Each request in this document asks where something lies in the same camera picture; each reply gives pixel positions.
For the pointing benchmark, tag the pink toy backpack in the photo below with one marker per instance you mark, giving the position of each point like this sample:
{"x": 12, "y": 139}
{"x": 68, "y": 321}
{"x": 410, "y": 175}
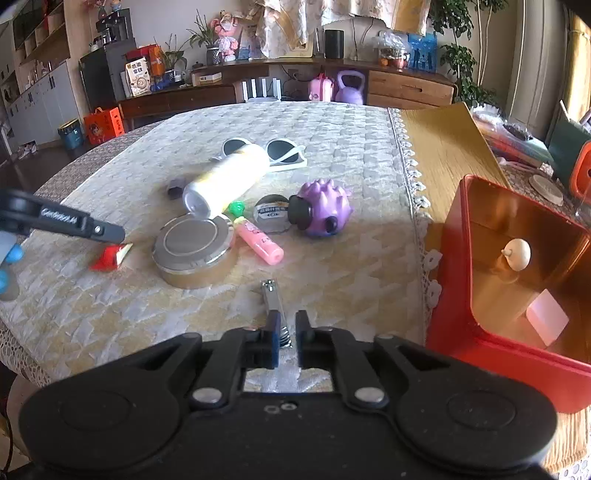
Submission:
{"x": 321, "y": 88}

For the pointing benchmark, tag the blue waste bin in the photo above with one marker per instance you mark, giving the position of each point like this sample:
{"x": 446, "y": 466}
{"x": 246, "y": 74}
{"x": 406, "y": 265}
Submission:
{"x": 71, "y": 134}

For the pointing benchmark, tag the white cabinet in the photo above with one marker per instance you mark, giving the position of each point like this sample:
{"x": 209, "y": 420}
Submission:
{"x": 41, "y": 106}

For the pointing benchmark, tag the orange gift bag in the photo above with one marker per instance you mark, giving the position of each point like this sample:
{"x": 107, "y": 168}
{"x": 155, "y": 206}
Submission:
{"x": 104, "y": 127}

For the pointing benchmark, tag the silver nail clipper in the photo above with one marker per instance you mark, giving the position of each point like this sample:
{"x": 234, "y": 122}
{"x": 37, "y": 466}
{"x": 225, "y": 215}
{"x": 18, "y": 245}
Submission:
{"x": 272, "y": 297}

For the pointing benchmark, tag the stack of plastic folders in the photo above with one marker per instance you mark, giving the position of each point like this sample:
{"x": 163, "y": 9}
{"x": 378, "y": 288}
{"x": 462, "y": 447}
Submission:
{"x": 512, "y": 141}

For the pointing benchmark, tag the large green houseplant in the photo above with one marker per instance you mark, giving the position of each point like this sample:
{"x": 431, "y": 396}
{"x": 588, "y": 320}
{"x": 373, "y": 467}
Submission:
{"x": 461, "y": 60}

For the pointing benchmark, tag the round white lid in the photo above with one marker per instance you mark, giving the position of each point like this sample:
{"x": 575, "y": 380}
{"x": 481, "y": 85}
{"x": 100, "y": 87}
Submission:
{"x": 547, "y": 189}

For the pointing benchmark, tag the white yellow bottle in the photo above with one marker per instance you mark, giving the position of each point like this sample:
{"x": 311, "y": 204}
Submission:
{"x": 231, "y": 177}

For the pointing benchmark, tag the orange green storage case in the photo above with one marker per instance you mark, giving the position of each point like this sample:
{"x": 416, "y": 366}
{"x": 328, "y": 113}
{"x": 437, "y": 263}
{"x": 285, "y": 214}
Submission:
{"x": 570, "y": 147}

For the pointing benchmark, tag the red metal tin box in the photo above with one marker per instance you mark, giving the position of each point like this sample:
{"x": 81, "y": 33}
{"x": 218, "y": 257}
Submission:
{"x": 461, "y": 360}

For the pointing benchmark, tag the black cylinder speaker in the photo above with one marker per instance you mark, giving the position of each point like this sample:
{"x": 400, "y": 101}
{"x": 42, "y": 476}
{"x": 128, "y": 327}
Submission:
{"x": 334, "y": 44}

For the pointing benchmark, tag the purple kettlebell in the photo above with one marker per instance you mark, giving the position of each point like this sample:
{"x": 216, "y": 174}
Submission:
{"x": 350, "y": 90}

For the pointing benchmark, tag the pink plush doll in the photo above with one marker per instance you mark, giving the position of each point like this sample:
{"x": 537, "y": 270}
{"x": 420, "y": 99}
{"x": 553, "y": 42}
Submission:
{"x": 226, "y": 39}

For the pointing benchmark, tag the small green cap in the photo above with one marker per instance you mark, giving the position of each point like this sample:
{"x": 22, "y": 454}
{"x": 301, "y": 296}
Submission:
{"x": 237, "y": 208}

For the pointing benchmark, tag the black coffee machine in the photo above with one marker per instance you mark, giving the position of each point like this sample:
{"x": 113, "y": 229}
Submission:
{"x": 113, "y": 27}

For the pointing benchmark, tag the black mini fridge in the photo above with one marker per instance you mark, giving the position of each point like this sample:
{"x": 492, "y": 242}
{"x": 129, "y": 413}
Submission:
{"x": 99, "y": 78}

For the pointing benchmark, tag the pink tube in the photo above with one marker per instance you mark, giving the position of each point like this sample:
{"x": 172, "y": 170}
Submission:
{"x": 258, "y": 242}

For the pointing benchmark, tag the cardboard box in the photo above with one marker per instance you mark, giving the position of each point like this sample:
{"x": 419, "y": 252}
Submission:
{"x": 207, "y": 79}

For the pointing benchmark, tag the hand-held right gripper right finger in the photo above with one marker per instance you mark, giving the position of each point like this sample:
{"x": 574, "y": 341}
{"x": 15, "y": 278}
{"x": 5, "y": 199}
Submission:
{"x": 302, "y": 340}

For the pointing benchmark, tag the small red packet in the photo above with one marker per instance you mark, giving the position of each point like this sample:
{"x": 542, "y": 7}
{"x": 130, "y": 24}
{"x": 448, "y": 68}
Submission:
{"x": 107, "y": 261}

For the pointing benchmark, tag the white router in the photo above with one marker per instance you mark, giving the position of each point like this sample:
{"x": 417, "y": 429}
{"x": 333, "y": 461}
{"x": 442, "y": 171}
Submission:
{"x": 263, "y": 90}

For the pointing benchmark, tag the light wooden drawer unit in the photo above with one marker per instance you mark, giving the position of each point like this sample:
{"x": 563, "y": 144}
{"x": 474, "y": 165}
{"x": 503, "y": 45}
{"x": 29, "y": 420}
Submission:
{"x": 411, "y": 90}

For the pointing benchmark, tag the clear bag of fruit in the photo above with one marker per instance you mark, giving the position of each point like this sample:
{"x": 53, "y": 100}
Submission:
{"x": 392, "y": 50}

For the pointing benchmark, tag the small dark brown object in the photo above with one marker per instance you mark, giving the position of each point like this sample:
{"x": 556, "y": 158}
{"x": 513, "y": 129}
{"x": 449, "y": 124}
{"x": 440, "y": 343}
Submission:
{"x": 175, "y": 188}

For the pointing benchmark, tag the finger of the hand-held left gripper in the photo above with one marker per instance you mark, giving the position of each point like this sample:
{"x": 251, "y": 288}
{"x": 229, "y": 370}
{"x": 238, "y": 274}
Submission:
{"x": 14, "y": 254}
{"x": 64, "y": 219}

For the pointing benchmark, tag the purple spiky hedgehog toy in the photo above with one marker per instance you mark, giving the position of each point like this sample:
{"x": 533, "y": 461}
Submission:
{"x": 325, "y": 205}

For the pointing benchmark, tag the garlic bulb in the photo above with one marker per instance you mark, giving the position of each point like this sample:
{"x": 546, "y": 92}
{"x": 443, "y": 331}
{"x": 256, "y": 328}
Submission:
{"x": 518, "y": 254}

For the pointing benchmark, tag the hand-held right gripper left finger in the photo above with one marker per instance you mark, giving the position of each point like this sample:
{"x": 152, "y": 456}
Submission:
{"x": 272, "y": 340}

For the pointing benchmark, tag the potted orchid plant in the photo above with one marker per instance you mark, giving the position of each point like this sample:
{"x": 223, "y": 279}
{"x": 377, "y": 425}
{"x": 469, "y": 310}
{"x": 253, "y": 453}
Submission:
{"x": 207, "y": 41}

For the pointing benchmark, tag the round silver metal tin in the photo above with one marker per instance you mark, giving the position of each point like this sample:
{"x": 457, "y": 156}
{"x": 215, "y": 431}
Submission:
{"x": 191, "y": 249}

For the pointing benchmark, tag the cream hanging cloth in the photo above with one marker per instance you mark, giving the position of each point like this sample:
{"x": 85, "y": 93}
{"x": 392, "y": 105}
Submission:
{"x": 286, "y": 23}

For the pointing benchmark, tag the white eraser block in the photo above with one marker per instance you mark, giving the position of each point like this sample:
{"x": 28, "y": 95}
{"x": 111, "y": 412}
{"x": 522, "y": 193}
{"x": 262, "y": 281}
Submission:
{"x": 547, "y": 318}

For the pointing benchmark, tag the yellow table mat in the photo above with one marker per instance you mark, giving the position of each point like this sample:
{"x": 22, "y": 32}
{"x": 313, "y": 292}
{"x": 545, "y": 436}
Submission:
{"x": 443, "y": 143}

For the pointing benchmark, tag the cream quilted tablecloth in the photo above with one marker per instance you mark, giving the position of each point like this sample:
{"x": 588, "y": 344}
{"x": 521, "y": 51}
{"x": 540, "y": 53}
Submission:
{"x": 346, "y": 138}

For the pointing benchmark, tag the white orange snack box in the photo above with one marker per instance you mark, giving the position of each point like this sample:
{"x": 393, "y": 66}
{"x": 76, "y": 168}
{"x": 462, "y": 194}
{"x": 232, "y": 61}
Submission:
{"x": 138, "y": 78}

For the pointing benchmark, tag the white framed sunglasses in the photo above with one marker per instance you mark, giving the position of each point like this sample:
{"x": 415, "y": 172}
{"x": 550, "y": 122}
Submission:
{"x": 284, "y": 151}

